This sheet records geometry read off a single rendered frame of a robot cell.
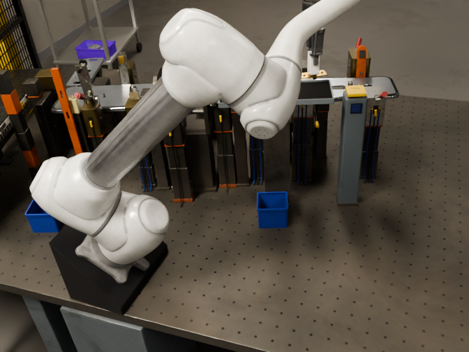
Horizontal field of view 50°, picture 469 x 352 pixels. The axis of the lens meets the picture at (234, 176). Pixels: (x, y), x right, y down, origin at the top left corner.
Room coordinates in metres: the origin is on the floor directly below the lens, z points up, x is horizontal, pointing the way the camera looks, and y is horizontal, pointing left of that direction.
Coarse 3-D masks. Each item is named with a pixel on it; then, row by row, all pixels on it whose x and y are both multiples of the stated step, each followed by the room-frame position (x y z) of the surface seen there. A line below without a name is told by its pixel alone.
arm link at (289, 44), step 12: (324, 0) 1.24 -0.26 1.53; (336, 0) 1.24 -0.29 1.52; (348, 0) 1.25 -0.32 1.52; (360, 0) 1.28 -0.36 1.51; (312, 12) 1.21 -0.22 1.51; (324, 12) 1.21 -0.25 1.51; (336, 12) 1.23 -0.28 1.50; (288, 24) 1.18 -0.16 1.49; (300, 24) 1.17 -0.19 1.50; (312, 24) 1.19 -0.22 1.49; (324, 24) 1.21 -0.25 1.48; (288, 36) 1.13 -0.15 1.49; (300, 36) 1.14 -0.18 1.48; (276, 48) 1.09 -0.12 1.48; (288, 48) 1.08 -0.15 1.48; (300, 48) 1.11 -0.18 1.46; (300, 60) 1.08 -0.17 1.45
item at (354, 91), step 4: (348, 88) 1.47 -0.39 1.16; (352, 88) 1.47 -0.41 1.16; (356, 88) 1.47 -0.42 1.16; (360, 88) 1.47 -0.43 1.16; (348, 92) 1.45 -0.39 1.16; (352, 92) 1.44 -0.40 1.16; (356, 92) 1.44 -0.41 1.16; (360, 92) 1.44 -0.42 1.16; (364, 92) 1.44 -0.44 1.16; (348, 96) 1.44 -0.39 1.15; (352, 96) 1.44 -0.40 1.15
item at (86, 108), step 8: (88, 104) 1.73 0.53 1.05; (96, 104) 1.72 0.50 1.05; (88, 112) 1.69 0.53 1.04; (96, 112) 1.69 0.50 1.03; (88, 120) 1.69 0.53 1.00; (96, 120) 1.68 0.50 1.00; (104, 120) 1.74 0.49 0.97; (88, 128) 1.69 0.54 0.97; (96, 128) 1.68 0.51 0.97; (104, 128) 1.72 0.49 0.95; (96, 136) 1.69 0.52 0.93; (104, 136) 1.72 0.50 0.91; (96, 144) 1.68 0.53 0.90
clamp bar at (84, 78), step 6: (84, 60) 1.75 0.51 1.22; (78, 66) 1.71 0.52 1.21; (84, 66) 1.71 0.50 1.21; (78, 72) 1.70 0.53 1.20; (84, 72) 1.71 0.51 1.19; (84, 78) 1.72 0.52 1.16; (90, 78) 1.74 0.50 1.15; (84, 84) 1.72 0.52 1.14; (90, 84) 1.72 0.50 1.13; (84, 90) 1.73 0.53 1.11; (90, 90) 1.73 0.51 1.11
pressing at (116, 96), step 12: (132, 84) 1.99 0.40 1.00; (144, 84) 1.97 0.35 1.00; (336, 84) 1.83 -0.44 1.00; (360, 84) 1.81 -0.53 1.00; (372, 84) 1.80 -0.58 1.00; (384, 84) 1.79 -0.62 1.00; (108, 96) 1.88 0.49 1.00; (120, 96) 1.87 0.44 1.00; (336, 96) 1.72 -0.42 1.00; (396, 96) 1.69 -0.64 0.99; (60, 108) 1.81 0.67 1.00; (108, 108) 1.78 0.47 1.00; (120, 108) 1.77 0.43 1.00
